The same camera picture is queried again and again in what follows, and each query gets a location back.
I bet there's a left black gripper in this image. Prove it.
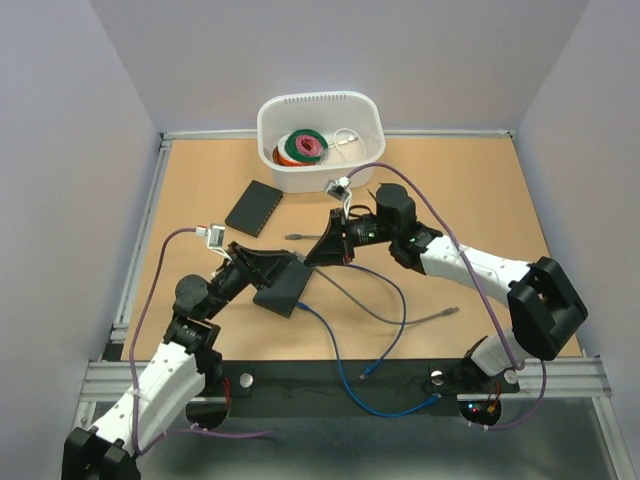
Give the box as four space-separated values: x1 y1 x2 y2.
204 240 297 319

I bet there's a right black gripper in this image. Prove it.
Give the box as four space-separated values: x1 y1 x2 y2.
304 208 397 267

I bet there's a black network switch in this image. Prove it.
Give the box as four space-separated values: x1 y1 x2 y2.
253 260 312 318
225 180 284 238

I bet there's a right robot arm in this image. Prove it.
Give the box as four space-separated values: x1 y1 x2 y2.
305 178 588 390

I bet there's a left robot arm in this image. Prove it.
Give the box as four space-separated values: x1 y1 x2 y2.
61 243 295 479

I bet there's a white plastic bin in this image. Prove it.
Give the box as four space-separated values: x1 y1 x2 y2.
257 91 386 193

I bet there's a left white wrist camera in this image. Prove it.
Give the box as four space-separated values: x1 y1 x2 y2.
195 223 231 260

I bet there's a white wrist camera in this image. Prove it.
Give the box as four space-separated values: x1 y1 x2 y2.
195 223 231 260
324 176 352 214

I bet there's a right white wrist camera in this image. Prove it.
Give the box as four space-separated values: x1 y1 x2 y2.
324 176 352 214

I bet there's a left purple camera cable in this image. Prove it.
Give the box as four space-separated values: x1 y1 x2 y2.
128 227 275 454

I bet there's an orange coiled cable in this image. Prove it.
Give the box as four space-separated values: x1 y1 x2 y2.
272 144 321 169

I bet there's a pink coiled cable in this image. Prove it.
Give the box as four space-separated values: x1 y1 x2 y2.
296 134 324 157

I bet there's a dark blue ethernet cable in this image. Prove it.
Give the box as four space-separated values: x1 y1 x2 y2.
344 263 407 382

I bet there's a white usb cable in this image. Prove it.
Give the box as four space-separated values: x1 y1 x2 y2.
325 128 369 165

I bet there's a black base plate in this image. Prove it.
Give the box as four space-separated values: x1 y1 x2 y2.
186 359 519 427

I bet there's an aluminium table frame rail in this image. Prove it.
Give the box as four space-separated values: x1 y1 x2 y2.
78 128 614 401

